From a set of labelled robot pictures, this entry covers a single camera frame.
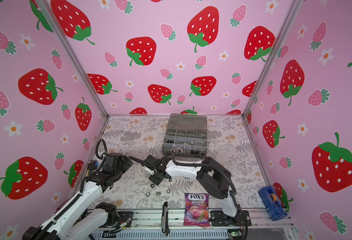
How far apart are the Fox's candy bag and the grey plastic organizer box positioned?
→ 24 centimetres

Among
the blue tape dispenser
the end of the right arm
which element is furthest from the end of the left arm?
the blue tape dispenser

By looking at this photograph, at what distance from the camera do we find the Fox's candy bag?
0.73m

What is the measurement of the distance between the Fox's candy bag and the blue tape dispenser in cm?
31

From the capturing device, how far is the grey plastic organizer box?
100 centimetres

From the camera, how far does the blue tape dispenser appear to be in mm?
729
